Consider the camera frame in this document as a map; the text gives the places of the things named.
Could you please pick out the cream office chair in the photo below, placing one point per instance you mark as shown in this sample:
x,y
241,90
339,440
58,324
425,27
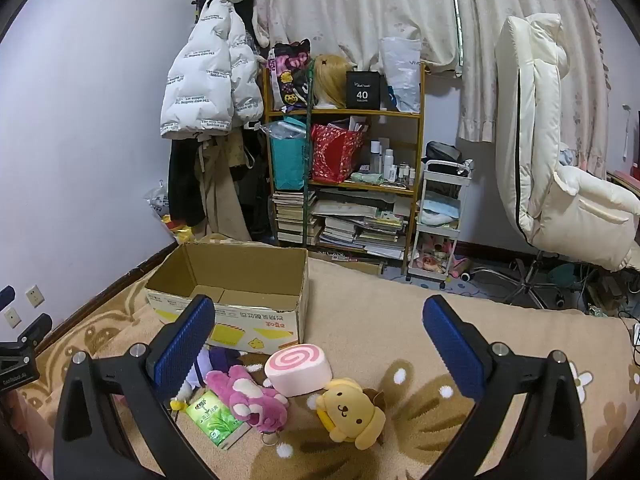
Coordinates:
x,y
540,135

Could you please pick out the white rolling cart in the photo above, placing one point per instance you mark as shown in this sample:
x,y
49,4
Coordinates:
x,y
440,210

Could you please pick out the blonde wig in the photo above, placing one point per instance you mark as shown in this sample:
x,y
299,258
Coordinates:
x,y
332,77

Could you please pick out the beige printed blanket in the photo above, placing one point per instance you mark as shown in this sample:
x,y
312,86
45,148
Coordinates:
x,y
380,320

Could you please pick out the teal bag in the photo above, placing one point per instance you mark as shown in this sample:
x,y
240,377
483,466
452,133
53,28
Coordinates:
x,y
287,160

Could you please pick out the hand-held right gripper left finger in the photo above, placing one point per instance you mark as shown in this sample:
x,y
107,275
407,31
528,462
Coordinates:
x,y
184,347

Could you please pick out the clear plastic bag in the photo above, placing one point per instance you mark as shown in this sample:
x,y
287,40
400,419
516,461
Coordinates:
x,y
400,75

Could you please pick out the white wall socket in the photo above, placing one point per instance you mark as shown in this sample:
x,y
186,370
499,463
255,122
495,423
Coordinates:
x,y
35,296
12,318

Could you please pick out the stack of books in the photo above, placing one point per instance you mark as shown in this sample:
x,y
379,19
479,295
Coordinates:
x,y
345,227

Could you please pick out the crumpled plastic bag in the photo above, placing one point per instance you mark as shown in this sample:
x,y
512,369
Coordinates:
x,y
159,202

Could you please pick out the beige garment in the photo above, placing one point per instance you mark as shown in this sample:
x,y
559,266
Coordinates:
x,y
222,190

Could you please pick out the black pink printed bag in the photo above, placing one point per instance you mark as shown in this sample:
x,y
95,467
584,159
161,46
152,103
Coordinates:
x,y
290,75

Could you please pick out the wooden shelf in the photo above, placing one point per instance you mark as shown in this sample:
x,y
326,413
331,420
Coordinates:
x,y
342,112

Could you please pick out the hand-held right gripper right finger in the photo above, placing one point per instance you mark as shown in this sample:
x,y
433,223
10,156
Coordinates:
x,y
452,347

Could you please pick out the group of white cosmetic bottles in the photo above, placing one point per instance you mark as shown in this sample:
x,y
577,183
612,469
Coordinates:
x,y
387,160

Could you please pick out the green packet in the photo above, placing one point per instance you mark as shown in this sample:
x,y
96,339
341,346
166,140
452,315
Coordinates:
x,y
212,417

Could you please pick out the yellow dog plush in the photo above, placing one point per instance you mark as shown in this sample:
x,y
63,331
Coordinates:
x,y
347,412

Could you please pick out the black box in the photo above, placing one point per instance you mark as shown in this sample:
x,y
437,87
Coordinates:
x,y
362,90

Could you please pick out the red bag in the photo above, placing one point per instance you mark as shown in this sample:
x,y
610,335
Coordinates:
x,y
335,155

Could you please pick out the printed cardboard box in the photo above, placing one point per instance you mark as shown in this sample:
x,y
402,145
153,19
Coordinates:
x,y
260,280

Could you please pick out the pink swirl cake plush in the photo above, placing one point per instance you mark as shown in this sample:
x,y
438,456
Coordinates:
x,y
300,367

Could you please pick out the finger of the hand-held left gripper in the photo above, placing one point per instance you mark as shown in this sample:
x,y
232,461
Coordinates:
x,y
6,297
35,331

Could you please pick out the white puffer jacket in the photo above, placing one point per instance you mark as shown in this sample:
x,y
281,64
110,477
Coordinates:
x,y
200,70

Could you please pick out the pink bear plush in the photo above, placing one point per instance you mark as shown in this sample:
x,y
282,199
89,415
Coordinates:
x,y
245,395

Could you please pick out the black coat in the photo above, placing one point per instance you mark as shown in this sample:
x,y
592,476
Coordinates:
x,y
185,180

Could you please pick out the purple doll plush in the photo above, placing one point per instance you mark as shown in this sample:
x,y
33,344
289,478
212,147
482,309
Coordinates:
x,y
215,360

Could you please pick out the flat cardboard piece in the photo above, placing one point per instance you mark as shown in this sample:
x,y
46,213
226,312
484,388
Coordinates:
x,y
345,262

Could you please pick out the thin green pole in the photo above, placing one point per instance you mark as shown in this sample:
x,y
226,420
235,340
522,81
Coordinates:
x,y
306,170

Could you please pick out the white yellow plush toy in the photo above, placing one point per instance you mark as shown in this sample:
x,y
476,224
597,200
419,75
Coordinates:
x,y
182,391

